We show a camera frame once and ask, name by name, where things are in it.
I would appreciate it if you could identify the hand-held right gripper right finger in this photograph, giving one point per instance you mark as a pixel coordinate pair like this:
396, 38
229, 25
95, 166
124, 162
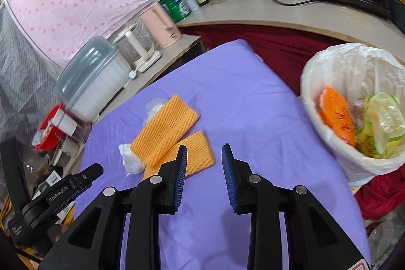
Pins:
228, 181

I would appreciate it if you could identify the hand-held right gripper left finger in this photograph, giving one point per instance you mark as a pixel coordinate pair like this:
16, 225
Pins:
180, 181

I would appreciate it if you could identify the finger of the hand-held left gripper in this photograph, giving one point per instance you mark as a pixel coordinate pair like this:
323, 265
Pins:
88, 175

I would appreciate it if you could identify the orange foam net sleeve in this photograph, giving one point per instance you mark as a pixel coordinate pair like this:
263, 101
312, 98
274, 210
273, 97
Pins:
199, 153
164, 127

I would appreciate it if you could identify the orange plastic bag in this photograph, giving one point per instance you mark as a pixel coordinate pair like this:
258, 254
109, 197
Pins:
335, 108

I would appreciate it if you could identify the white bin with plastic liner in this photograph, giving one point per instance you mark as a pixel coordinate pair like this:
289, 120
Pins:
341, 74

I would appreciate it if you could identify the green plastic packet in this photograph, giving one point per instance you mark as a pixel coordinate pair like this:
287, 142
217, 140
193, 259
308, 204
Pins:
379, 124

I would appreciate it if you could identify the person's left hand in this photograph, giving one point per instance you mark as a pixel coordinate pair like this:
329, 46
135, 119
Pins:
60, 230

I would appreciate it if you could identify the green and white box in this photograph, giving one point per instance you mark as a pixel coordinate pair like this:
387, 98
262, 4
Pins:
47, 186

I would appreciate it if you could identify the white crumpled tissue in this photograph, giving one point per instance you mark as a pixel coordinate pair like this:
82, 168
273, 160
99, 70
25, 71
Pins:
131, 159

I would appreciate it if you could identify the red plastic basin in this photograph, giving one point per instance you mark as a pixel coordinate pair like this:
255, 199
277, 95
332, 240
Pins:
47, 137

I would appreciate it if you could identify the purple tablecloth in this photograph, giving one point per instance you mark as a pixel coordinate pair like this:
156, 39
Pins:
253, 115

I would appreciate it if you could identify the clear plastic wrap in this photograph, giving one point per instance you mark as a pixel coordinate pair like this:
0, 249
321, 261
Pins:
155, 107

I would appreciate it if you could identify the white dish box blue lid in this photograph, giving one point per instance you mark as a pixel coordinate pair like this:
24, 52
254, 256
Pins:
95, 89

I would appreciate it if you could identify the small white gadget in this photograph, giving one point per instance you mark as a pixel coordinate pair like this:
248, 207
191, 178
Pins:
133, 74

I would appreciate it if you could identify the grey striped cloth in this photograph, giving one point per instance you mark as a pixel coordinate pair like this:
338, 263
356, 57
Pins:
25, 74

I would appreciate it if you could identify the white glass kettle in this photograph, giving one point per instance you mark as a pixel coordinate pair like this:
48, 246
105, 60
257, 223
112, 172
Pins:
136, 48

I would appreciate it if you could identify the maroon cloth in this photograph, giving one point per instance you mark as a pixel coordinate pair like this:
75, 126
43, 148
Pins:
269, 48

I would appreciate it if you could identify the dark red cloth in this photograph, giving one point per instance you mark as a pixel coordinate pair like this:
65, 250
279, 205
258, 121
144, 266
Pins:
383, 197

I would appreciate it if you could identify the pink electric kettle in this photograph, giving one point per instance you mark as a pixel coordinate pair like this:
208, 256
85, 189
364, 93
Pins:
161, 25

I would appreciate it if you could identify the clear plastic bag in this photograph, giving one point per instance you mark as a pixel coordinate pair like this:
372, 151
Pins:
386, 238

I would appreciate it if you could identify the green tin can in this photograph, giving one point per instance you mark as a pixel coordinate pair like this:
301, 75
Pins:
172, 7

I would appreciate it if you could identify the black induction cooker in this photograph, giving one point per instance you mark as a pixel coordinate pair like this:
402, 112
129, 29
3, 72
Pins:
357, 2

